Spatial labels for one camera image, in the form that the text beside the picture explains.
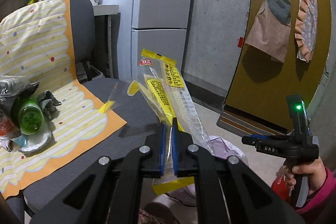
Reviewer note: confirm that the beige hanging apron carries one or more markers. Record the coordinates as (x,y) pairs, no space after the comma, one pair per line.
(271,29)

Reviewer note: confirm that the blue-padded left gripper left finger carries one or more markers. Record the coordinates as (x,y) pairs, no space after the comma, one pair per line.
(123,180)

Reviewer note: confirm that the ruffled patterned hanging apron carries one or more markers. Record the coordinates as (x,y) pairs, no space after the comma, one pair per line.
(305,32)

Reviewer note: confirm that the right hand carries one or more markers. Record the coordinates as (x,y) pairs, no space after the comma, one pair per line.
(315,171)

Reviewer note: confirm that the red white instant noodle cup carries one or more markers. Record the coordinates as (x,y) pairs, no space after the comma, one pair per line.
(7,130)

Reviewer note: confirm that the yellow striped orange-edged cloth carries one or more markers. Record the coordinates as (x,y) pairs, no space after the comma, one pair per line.
(43,41)

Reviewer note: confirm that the clear plastic storage box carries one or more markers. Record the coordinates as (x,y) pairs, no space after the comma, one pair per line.
(86,72)

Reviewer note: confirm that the black plastic food tray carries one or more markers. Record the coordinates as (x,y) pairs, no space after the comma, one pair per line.
(14,86)

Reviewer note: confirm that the yellow clear snack wrapper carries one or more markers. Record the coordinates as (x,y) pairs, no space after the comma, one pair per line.
(165,91)

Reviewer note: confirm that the mustard yellow door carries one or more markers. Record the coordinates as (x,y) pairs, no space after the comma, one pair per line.
(269,68)

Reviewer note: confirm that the red plastic bag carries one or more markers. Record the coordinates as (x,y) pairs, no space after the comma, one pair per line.
(284,183)

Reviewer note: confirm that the striped brown doormat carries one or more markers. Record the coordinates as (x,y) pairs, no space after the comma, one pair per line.
(242,123)

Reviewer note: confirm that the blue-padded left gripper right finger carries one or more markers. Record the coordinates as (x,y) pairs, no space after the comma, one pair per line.
(209,173)

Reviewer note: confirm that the grey office chair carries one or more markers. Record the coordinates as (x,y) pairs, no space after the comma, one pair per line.
(140,121)

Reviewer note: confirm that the green plastic bottle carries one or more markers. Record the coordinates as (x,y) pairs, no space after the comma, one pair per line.
(28,114)

